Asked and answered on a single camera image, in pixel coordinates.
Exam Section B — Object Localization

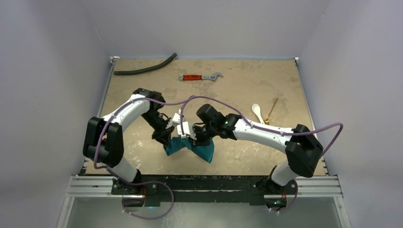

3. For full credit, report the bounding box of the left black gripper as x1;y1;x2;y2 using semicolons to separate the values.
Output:
141;110;175;148

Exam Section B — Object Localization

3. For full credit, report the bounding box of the teal cloth napkin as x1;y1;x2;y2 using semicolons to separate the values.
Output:
163;137;215;163

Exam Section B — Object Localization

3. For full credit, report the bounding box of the gold metal spoon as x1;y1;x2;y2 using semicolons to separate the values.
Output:
264;98;278;125

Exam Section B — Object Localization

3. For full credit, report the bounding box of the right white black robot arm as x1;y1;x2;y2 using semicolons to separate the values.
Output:
186;104;323;193

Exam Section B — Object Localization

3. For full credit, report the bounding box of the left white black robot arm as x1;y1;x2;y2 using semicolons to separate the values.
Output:
83;88;174;194

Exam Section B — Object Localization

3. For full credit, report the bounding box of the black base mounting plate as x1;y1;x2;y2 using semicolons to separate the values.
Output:
111;174;297;207

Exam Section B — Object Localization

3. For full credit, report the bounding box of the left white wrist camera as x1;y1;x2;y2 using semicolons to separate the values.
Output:
168;109;185;128

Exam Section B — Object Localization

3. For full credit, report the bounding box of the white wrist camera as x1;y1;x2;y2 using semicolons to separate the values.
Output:
176;122;195;140
168;109;185;128

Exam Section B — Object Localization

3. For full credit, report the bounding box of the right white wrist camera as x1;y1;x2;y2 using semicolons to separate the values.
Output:
176;122;195;140

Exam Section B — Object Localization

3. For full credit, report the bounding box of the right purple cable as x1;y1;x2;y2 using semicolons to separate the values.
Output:
179;95;344;215

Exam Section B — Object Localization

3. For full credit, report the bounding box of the red handled adjustable wrench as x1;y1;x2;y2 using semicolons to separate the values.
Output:
178;72;223;82

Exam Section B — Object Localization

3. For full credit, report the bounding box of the black foam hose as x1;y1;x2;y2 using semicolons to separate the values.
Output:
114;53;178;76

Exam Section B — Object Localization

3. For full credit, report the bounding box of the aluminium rail frame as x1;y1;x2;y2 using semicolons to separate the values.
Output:
58;59;347;228

